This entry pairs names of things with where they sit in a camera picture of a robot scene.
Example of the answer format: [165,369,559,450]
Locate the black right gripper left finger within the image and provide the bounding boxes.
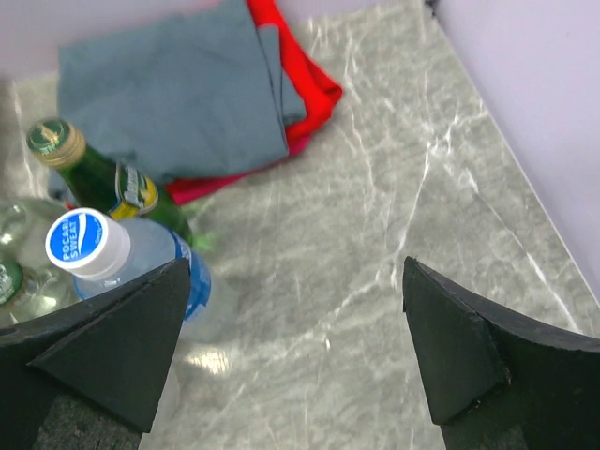
[1,259,190,449]

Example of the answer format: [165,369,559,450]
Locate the clear bottle green cap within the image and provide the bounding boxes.
[1,197,67,268]
[1,253,80,329]

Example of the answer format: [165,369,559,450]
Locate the grey folded garment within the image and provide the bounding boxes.
[58,1,308,185]

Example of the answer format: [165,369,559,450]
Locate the clear bottle blue cap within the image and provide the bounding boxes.
[45,208,218,342]

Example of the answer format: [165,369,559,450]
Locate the red folded garment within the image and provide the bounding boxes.
[166,0,343,205]

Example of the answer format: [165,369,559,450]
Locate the green glass bottle yellow label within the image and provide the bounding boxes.
[26,117,193,245]

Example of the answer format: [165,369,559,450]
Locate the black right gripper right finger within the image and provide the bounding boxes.
[403,257,599,449]

